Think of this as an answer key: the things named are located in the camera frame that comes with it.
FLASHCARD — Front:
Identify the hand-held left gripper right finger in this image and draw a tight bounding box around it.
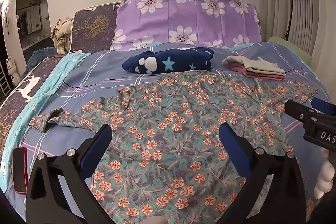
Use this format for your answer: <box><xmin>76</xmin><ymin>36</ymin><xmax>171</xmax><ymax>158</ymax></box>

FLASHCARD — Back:
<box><xmin>219</xmin><ymin>122</ymin><xmax>307</xmax><ymax>224</ymax></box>

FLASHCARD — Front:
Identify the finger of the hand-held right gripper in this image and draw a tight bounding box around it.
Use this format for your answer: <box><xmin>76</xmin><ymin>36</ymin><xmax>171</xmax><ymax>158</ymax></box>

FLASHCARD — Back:
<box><xmin>285</xmin><ymin>100</ymin><xmax>315</xmax><ymax>122</ymax></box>
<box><xmin>312</xmin><ymin>97</ymin><xmax>336</xmax><ymax>116</ymax></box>

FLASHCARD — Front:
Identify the blue knitted blanket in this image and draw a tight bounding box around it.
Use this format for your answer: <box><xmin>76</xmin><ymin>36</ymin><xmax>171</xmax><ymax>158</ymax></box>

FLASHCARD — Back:
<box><xmin>26</xmin><ymin>47</ymin><xmax>57</xmax><ymax>75</ymax></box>

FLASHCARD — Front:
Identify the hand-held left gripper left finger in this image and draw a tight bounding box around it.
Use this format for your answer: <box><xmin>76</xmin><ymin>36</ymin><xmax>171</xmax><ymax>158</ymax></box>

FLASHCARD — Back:
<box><xmin>25</xmin><ymin>123</ymin><xmax>113</xmax><ymax>224</ymax></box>

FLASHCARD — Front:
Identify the teal star print cloth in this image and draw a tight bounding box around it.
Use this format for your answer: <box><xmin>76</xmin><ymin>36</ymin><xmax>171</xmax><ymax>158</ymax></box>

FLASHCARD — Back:
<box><xmin>0</xmin><ymin>52</ymin><xmax>92</xmax><ymax>188</ymax></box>

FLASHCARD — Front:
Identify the purple floral pillow cover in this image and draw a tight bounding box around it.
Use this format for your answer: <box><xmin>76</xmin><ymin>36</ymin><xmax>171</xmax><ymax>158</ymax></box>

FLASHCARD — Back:
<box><xmin>110</xmin><ymin>0</ymin><xmax>263</xmax><ymax>50</ymax></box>

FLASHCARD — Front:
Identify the green pillow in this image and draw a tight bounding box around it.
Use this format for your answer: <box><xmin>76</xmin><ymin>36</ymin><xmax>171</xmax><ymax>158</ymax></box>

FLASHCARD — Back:
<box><xmin>268</xmin><ymin>36</ymin><xmax>312</xmax><ymax>63</ymax></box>

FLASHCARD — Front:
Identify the navy star print fleece garment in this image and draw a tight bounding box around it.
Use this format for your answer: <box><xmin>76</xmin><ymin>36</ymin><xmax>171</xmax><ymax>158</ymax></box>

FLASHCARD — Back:
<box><xmin>122</xmin><ymin>47</ymin><xmax>214</xmax><ymax>75</ymax></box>

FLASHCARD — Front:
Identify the white cat figurine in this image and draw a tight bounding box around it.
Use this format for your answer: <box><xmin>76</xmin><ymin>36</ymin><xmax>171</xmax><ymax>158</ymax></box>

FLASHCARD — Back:
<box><xmin>6</xmin><ymin>56</ymin><xmax>18</xmax><ymax>76</ymax></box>

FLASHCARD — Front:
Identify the beige folded garment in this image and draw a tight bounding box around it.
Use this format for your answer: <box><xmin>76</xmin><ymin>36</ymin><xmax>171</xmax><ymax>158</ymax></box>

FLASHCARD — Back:
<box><xmin>223</xmin><ymin>55</ymin><xmax>286</xmax><ymax>76</ymax></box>

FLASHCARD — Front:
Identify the pink folded garment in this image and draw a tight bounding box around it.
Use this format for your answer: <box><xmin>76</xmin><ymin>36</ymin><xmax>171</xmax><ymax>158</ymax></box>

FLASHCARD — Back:
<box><xmin>227</xmin><ymin>63</ymin><xmax>285</xmax><ymax>81</ymax></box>

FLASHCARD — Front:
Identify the red phone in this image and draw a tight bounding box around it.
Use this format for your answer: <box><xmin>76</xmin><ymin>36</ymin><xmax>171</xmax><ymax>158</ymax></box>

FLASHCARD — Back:
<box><xmin>13</xmin><ymin>146</ymin><xmax>29</xmax><ymax>193</ymax></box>

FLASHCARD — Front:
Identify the dark deer print cushion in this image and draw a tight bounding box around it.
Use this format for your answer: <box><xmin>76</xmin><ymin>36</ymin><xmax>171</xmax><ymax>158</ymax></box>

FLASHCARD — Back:
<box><xmin>0</xmin><ymin>56</ymin><xmax>66</xmax><ymax>159</ymax></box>

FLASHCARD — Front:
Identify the person's right hand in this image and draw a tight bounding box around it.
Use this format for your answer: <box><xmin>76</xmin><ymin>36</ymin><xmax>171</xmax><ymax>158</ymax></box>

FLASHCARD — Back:
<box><xmin>314</xmin><ymin>147</ymin><xmax>336</xmax><ymax>199</ymax></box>

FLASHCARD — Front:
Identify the dark tree print cushion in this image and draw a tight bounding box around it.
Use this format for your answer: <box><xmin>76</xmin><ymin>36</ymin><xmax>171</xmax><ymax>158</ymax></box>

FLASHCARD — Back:
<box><xmin>70</xmin><ymin>2</ymin><xmax>124</xmax><ymax>54</ymax></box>

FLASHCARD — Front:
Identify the beige crumpled clothing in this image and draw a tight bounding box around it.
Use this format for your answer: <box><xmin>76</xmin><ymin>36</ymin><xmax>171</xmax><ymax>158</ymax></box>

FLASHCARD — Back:
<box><xmin>51</xmin><ymin>17</ymin><xmax>74</xmax><ymax>54</ymax></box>

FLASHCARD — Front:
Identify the teal orange floral garment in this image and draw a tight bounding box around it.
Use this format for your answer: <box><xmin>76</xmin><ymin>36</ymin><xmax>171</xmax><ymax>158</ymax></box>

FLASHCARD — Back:
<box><xmin>28</xmin><ymin>70</ymin><xmax>319</xmax><ymax>224</ymax></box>

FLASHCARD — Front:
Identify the white pleated curtain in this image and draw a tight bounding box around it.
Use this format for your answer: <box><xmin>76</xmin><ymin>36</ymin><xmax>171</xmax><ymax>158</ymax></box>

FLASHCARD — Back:
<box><xmin>259</xmin><ymin>0</ymin><xmax>336</xmax><ymax>64</ymax></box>

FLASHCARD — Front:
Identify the blue plaid bed sheet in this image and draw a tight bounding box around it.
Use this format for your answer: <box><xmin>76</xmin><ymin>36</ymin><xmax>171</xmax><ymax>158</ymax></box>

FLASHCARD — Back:
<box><xmin>5</xmin><ymin>42</ymin><xmax>336</xmax><ymax>224</ymax></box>

